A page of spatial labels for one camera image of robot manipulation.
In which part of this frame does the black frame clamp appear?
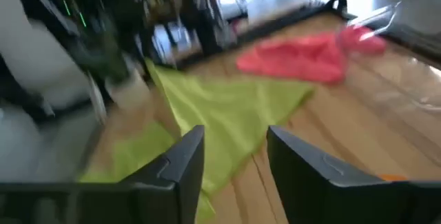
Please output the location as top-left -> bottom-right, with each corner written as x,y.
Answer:
325,0 -> 349,15

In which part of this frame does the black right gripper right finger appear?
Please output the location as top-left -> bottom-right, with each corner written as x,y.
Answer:
267,125 -> 441,224

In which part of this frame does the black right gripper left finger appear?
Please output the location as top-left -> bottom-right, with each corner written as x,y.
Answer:
0,125 -> 206,224

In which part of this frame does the clear plastic bin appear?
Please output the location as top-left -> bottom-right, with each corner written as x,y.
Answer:
339,0 -> 404,58

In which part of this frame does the pink microfiber towel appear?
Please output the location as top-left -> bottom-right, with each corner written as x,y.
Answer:
236,26 -> 389,85

